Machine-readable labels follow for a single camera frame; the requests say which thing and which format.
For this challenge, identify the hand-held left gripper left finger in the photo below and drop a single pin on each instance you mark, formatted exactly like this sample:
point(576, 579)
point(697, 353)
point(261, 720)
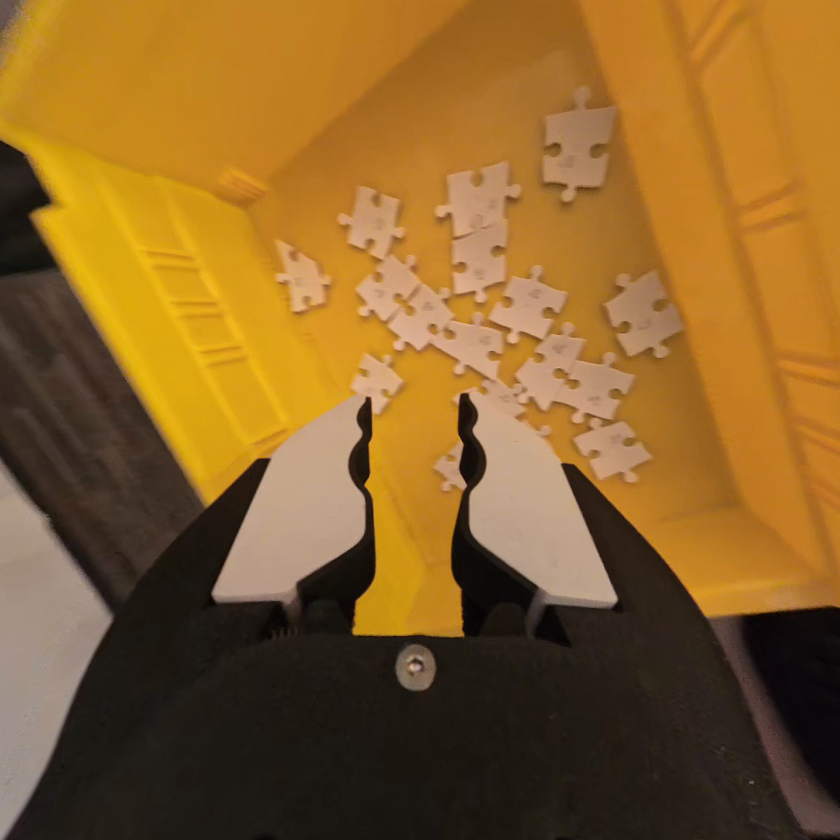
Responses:
point(295, 525)

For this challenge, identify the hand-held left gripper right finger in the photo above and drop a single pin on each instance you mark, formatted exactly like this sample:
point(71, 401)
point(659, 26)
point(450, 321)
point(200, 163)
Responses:
point(538, 525)

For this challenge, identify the pile of white puzzle pieces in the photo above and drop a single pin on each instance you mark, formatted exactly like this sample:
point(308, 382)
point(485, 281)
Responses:
point(479, 253)

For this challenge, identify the yellow plastic bin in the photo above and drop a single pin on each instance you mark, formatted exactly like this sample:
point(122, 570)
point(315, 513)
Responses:
point(164, 79)

